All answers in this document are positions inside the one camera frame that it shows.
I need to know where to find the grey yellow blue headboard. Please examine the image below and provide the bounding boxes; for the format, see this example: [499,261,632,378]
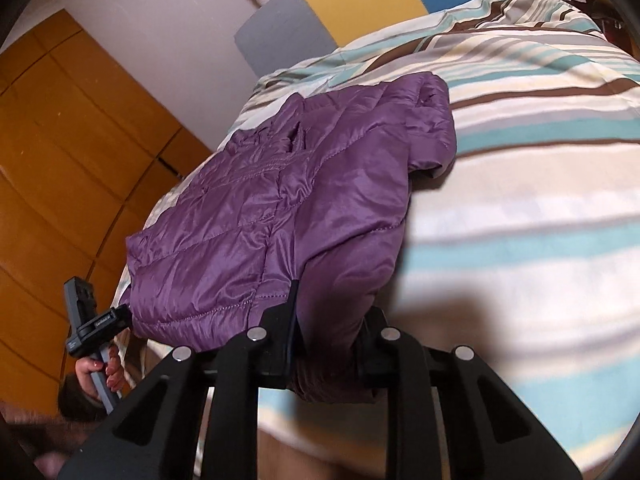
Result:
[234,0,470,77]

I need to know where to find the orange wooden wardrobe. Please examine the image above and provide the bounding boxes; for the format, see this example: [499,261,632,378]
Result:
[1,11,209,415]

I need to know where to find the person's left hand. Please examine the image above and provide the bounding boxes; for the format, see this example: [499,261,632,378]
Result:
[75,344,126,401]

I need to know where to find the purple quilted down jacket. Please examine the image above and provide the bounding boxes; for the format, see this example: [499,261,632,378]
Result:
[124,72,457,403]

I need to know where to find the striped duvet cover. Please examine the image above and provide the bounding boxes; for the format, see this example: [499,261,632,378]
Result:
[112,0,640,470]

